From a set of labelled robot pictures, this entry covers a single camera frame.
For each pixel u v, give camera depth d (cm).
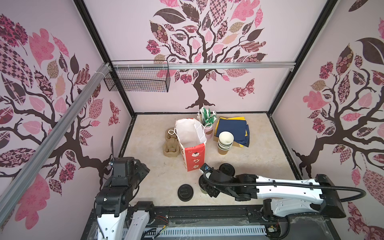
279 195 47
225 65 92
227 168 78
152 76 95
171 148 95
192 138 97
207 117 98
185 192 79
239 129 106
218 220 73
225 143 85
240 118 111
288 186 44
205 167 62
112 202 40
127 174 47
